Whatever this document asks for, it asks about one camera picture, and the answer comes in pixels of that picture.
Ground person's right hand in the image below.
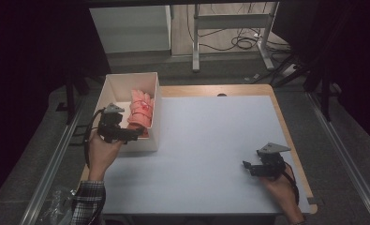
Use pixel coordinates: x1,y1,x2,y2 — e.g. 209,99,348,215
260,163,301,217

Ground white cabinet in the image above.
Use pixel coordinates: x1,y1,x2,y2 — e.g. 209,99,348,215
88,5,172,54

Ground black metal stand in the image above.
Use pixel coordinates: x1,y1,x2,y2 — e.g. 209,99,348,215
303,60,335,123
55,72,91,126

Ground white cardboard box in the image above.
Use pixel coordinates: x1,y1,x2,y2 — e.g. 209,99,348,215
92,72,162,154

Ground person's left hand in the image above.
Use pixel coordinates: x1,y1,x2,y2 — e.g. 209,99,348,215
86,128,125,183

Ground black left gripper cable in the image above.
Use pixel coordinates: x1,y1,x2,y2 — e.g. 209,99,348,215
83,107,107,172

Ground pale blue table mat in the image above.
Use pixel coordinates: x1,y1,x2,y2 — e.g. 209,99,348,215
101,95,312,216

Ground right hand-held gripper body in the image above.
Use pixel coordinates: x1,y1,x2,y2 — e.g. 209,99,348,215
256,142,292,180

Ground white power strip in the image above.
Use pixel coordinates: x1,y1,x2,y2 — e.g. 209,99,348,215
280,63,298,78

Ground black floor cables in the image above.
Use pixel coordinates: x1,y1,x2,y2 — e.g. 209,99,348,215
185,2,292,53

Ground clear plastic bag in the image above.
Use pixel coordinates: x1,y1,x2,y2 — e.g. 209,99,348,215
36,187,78,225

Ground pink glove with red print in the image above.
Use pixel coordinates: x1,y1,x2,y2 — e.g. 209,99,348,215
126,89,155,129

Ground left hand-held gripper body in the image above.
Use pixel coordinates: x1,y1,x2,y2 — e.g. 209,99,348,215
96,102,126,144

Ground black red right gripper cable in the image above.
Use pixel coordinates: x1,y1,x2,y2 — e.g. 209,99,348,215
282,160,300,205

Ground aluminium rail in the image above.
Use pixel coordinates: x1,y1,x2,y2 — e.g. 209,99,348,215
306,91,370,225
19,96,87,225

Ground pink glove with grey palm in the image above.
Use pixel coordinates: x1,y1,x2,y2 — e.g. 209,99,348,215
127,123,151,139

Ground grey metal desk frame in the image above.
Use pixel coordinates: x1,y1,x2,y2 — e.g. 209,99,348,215
191,1,281,73

